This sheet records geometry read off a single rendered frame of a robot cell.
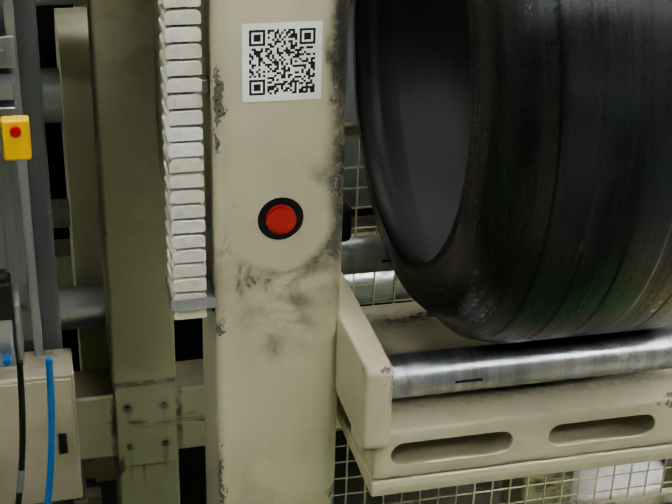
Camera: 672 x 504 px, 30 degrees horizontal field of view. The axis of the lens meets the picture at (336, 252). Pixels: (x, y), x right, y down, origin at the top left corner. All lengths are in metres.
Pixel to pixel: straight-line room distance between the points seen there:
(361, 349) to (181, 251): 0.20
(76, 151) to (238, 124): 0.82
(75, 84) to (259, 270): 0.77
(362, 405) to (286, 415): 0.14
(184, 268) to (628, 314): 0.43
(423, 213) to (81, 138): 0.65
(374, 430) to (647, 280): 0.30
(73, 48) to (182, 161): 0.80
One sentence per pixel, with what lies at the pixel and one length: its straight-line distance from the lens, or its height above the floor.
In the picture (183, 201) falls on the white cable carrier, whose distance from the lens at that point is 1.22.
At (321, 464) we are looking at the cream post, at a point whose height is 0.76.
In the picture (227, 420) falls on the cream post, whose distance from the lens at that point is 1.33.
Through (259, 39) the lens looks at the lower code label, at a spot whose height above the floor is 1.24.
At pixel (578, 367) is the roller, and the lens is 1.33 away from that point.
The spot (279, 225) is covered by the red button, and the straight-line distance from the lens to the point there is 1.23.
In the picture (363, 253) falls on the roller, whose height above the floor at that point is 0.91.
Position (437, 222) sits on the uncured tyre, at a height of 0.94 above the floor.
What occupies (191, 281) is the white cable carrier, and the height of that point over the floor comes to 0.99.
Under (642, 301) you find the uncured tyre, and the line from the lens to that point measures 1.22.
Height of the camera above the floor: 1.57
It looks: 26 degrees down
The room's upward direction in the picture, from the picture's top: 2 degrees clockwise
